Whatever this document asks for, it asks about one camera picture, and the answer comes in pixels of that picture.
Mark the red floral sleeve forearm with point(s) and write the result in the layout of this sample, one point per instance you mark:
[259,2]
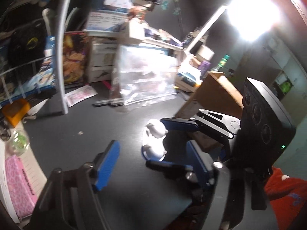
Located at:
[287,196]

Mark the black marker pen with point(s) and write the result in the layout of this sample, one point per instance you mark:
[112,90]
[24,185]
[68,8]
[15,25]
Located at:
[109,102]

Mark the orange small box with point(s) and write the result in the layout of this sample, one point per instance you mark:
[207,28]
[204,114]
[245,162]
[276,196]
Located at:
[14,112]

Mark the clear glass ball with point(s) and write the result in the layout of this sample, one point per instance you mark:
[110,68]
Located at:
[19,142]

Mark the white blue medicine box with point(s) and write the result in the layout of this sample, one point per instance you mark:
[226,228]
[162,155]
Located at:
[105,21]

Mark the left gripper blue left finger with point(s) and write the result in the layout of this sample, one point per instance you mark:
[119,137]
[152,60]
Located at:
[105,163]

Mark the white earbud case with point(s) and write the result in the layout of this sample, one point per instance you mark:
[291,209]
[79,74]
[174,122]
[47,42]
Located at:
[153,136]

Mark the clear plastic zip bag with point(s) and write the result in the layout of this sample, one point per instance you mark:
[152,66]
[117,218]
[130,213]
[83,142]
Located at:
[142,75]

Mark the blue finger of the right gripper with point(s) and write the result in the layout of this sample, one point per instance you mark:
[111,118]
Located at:
[168,166]
[179,124]

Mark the white paper leaflet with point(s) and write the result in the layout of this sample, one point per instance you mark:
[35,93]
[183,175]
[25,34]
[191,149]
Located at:
[80,94]

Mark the green bottle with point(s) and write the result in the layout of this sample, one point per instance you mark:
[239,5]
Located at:
[222,62]

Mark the white drawer unit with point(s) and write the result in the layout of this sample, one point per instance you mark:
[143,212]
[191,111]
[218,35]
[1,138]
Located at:
[102,52]

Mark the white desk lamp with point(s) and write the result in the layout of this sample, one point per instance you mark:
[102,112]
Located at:
[251,18]

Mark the pink patterned box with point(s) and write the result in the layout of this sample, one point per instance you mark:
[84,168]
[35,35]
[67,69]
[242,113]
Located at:
[21,192]

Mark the white tape roll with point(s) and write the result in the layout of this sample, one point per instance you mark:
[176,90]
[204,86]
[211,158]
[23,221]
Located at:
[204,53]

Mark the brown cardboard box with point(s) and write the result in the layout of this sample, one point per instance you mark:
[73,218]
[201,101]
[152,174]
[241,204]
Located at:
[216,94]

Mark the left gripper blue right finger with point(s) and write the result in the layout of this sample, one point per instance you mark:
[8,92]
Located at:
[201,163]

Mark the anime character card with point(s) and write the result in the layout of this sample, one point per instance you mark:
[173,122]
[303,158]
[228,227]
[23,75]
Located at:
[74,56]

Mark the white wire shelf rack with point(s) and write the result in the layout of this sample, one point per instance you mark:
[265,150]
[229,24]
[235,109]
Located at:
[34,60]

